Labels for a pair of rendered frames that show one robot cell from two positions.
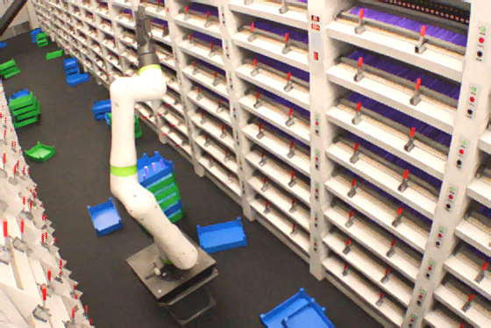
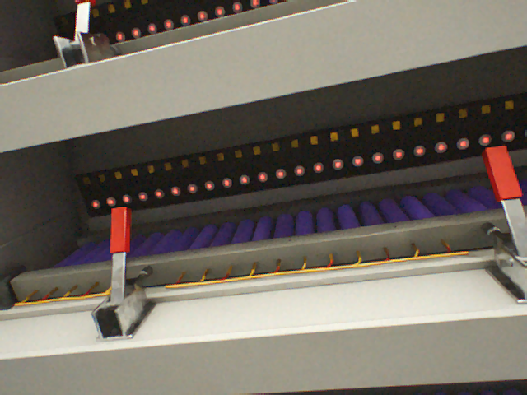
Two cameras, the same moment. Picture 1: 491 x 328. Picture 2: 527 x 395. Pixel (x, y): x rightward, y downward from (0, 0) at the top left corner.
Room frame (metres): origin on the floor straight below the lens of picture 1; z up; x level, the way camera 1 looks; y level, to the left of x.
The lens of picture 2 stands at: (1.77, 0.04, 1.01)
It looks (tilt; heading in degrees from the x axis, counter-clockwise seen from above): 1 degrees up; 312
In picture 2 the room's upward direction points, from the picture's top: 8 degrees counter-clockwise
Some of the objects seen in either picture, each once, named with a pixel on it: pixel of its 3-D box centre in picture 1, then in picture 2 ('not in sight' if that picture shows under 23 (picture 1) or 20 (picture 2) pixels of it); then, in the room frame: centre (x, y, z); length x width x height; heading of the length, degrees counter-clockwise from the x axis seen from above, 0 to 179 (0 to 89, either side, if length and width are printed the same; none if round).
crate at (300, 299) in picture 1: (293, 317); not in sight; (1.30, -0.15, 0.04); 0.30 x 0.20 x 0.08; 122
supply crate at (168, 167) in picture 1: (146, 170); not in sight; (2.27, 0.68, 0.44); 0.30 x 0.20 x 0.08; 129
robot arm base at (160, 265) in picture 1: (165, 264); not in sight; (1.46, 0.49, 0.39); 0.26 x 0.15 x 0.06; 125
